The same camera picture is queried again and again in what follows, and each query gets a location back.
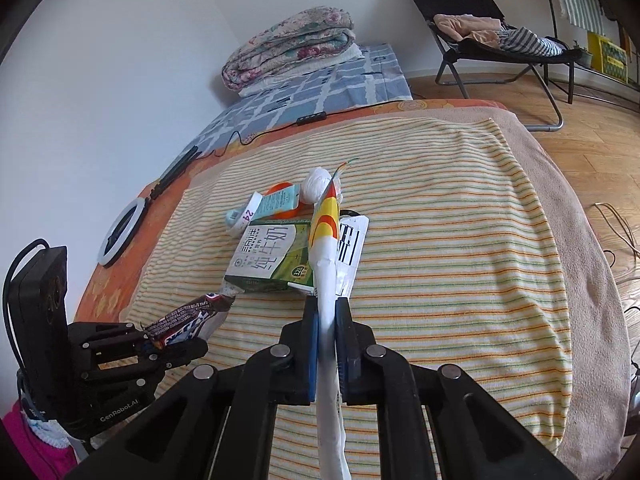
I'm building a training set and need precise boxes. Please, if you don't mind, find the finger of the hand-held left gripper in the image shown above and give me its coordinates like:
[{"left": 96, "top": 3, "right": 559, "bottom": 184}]
[
  {"left": 67, "top": 321, "right": 151, "bottom": 350},
  {"left": 82, "top": 337, "right": 209, "bottom": 385}
]

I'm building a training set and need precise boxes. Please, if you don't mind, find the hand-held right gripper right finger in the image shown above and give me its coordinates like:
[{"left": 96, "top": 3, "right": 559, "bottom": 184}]
[{"left": 334, "top": 297, "right": 576, "bottom": 480}]

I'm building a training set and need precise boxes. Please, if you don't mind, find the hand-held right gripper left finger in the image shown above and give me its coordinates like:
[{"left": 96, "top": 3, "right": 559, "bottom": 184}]
[{"left": 65, "top": 299, "right": 321, "bottom": 480}]

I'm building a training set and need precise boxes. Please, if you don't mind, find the brown chocolate bar wrapper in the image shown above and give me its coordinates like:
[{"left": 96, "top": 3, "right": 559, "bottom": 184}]
[{"left": 141, "top": 292, "right": 237, "bottom": 350}]

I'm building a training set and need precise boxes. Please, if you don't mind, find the white wrapper yellow red print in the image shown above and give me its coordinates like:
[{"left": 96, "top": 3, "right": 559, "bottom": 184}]
[{"left": 306, "top": 157, "right": 361, "bottom": 480}]

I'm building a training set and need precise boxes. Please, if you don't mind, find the white tissue ball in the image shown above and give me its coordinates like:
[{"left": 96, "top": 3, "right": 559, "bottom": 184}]
[{"left": 305, "top": 167, "right": 346, "bottom": 206}]

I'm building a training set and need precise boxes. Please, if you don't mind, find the orange plastic cup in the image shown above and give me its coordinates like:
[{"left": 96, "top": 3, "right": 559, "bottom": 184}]
[{"left": 262, "top": 182, "right": 313, "bottom": 220}]

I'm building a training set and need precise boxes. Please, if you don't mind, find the person's left forearm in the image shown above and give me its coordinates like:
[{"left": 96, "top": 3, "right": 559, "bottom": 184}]
[{"left": 0, "top": 399, "right": 83, "bottom": 480}]

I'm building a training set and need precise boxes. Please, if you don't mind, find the white paper packet black print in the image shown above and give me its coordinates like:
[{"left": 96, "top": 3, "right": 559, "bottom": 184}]
[{"left": 336, "top": 214, "right": 370, "bottom": 297}]

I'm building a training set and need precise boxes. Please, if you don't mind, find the green white milk carton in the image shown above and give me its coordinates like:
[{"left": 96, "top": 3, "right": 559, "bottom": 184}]
[{"left": 223, "top": 218, "right": 318, "bottom": 296}]

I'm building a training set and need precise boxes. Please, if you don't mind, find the orange floral bed sheet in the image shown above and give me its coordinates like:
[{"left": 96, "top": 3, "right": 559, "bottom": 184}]
[{"left": 75, "top": 97, "right": 506, "bottom": 326}]

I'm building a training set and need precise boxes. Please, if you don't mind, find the small white round container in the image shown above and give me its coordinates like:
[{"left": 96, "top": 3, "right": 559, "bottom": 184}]
[{"left": 223, "top": 206, "right": 253, "bottom": 235}]

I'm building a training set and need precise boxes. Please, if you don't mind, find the teal packet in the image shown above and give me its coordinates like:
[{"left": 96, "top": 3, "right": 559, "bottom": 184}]
[{"left": 254, "top": 184, "right": 303, "bottom": 216}]

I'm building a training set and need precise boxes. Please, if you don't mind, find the white paper tag purple print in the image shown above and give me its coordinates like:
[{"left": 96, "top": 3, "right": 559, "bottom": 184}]
[{"left": 242, "top": 192, "right": 262, "bottom": 226}]

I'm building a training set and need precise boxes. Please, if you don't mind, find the black folded tripod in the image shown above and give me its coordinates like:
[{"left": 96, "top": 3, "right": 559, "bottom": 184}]
[{"left": 152, "top": 146, "right": 200, "bottom": 200}]

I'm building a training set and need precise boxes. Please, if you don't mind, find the blue plaid bed sheet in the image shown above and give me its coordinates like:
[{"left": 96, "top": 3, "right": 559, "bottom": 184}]
[{"left": 165, "top": 42, "right": 414, "bottom": 176}]

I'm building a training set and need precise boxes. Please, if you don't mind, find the beige blanket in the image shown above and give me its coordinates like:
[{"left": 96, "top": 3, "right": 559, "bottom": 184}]
[{"left": 190, "top": 105, "right": 632, "bottom": 468}]

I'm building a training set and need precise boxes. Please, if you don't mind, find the folded floral quilt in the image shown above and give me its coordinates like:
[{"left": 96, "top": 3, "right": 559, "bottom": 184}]
[{"left": 221, "top": 6, "right": 357, "bottom": 92}]

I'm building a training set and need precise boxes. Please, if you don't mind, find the pink beige cloth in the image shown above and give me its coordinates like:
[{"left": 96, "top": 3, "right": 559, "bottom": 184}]
[{"left": 432, "top": 12, "right": 503, "bottom": 51}]

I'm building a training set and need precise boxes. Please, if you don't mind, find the grey striped cloth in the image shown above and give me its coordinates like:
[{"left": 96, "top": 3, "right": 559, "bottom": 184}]
[{"left": 497, "top": 25, "right": 566, "bottom": 58}]

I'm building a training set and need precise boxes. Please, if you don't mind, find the black metal rack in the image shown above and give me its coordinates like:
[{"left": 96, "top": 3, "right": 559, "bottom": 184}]
[{"left": 537, "top": 0, "right": 640, "bottom": 108}]

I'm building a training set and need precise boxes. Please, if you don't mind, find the yellow plastic crate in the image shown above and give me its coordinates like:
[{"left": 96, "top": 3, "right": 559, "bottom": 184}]
[{"left": 586, "top": 31, "right": 630, "bottom": 83}]

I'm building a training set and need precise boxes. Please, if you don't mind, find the white ring light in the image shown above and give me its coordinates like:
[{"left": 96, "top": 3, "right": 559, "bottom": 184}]
[{"left": 97, "top": 196, "right": 149, "bottom": 267}]

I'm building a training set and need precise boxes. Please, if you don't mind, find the black cable with inline remote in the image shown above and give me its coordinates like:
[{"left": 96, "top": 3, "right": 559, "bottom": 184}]
[{"left": 197, "top": 99, "right": 416, "bottom": 159}]

